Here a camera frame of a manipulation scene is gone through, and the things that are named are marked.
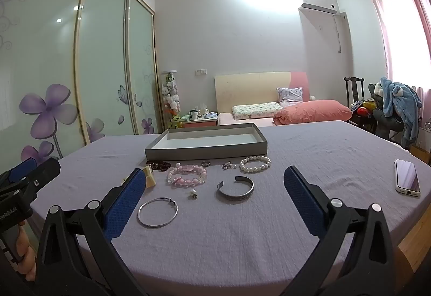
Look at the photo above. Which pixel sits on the person's left hand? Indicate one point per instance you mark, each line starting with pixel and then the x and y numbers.
pixel 28 262

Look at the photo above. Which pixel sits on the beige and pink headboard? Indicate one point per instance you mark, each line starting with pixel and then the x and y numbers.
pixel 249 87

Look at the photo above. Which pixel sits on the beige wrist band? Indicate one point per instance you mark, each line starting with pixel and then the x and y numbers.
pixel 150 178

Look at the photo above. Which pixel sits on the paper bags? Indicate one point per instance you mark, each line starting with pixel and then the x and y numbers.
pixel 422 147

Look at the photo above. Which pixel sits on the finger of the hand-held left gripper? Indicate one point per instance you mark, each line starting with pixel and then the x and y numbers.
pixel 22 168
pixel 45 174

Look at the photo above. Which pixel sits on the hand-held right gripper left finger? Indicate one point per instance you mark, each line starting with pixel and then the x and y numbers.
pixel 124 205

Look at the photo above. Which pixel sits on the tissue box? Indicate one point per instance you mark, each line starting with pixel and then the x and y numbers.
pixel 203 110

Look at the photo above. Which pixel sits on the dark grey coat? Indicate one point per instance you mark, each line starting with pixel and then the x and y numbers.
pixel 384 120

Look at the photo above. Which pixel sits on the dark wooden chair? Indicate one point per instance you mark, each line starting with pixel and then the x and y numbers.
pixel 353 87

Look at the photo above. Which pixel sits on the thin silver bangle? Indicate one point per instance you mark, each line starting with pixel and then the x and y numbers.
pixel 139 213

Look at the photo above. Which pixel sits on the folded pink quilt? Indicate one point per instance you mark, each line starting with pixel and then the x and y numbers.
pixel 309 112

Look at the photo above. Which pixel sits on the colourful toys on chair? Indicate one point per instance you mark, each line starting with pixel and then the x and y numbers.
pixel 363 109

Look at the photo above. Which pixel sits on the white wall outlet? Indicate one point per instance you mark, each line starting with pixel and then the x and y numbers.
pixel 200 72

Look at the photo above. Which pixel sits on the air conditioner pipe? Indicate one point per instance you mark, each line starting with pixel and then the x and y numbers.
pixel 338 33

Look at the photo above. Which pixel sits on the flower print sliding wardrobe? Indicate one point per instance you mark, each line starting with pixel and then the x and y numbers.
pixel 101 63

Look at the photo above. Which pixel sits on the clear tube of plush toys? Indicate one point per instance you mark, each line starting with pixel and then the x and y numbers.
pixel 170 97

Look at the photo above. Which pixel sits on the blue cloth on nightstand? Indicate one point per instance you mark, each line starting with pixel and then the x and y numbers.
pixel 210 115

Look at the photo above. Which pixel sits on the pink and beige nightstand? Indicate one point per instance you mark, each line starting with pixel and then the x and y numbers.
pixel 198 123

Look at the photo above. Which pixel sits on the blue fleece garment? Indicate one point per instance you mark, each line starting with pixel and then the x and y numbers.
pixel 404 97

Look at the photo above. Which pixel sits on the white patterned pillow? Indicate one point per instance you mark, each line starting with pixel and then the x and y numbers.
pixel 256 110

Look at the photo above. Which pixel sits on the smartphone with white case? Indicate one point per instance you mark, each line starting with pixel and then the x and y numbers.
pixel 407 178

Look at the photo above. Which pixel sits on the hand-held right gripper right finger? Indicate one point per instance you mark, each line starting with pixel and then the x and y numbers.
pixel 303 201

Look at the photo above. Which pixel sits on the grey cardboard tray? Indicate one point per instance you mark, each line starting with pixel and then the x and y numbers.
pixel 208 142

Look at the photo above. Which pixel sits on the white air conditioner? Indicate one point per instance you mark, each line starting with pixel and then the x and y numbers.
pixel 318 2

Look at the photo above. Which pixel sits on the yellow plush toy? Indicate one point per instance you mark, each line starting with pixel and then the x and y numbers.
pixel 176 122

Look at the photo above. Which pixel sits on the lavender pillow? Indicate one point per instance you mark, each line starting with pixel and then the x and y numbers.
pixel 289 95

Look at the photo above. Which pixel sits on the bed with pink sheet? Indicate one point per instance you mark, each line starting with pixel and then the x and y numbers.
pixel 225 119

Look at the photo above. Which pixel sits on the purple table cloth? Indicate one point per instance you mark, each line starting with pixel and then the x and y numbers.
pixel 235 248

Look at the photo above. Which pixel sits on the pink curtain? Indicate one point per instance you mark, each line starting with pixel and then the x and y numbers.
pixel 384 13

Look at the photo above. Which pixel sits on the silver cuff bangle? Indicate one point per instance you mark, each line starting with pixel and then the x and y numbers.
pixel 232 195

